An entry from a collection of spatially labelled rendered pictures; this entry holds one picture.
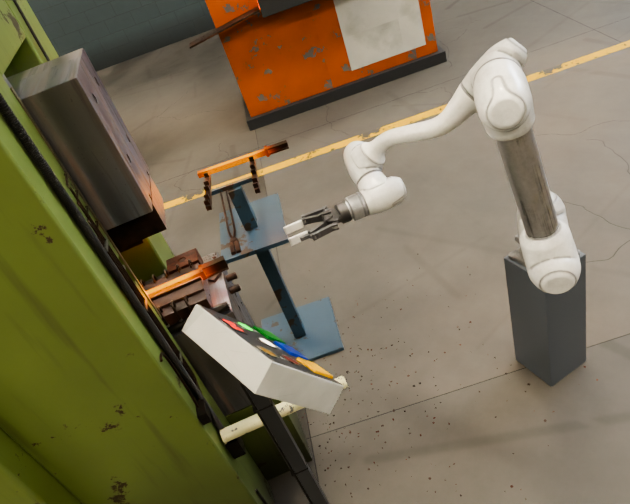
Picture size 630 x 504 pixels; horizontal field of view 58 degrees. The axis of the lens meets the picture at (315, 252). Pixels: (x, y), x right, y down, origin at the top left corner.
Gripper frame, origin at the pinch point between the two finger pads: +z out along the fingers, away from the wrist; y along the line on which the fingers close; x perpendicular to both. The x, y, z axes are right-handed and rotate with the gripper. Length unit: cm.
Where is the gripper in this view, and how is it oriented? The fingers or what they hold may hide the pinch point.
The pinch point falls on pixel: (294, 233)
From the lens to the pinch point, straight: 195.7
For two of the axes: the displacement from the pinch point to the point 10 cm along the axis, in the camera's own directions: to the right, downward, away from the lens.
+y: -2.8, -5.3, 8.0
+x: -2.9, -7.5, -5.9
